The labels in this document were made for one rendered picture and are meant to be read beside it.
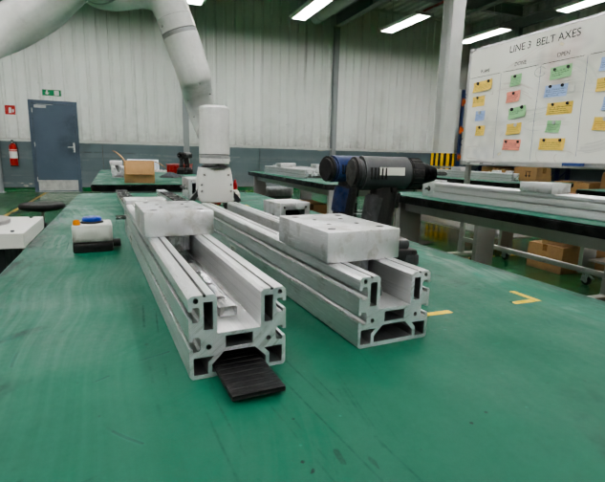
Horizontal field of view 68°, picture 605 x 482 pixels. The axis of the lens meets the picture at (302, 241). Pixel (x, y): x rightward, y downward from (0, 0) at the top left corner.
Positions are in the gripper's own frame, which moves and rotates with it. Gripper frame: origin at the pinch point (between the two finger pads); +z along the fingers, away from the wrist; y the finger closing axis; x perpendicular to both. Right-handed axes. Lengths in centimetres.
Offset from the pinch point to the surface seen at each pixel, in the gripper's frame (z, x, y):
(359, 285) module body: -5, 84, 5
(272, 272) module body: 0, 58, 5
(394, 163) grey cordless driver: -18, 58, -18
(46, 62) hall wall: -212, -1094, 109
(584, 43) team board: -97, -84, -273
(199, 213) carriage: -9, 53, 16
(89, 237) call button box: -0.4, 20.6, 32.7
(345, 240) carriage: -8, 78, 3
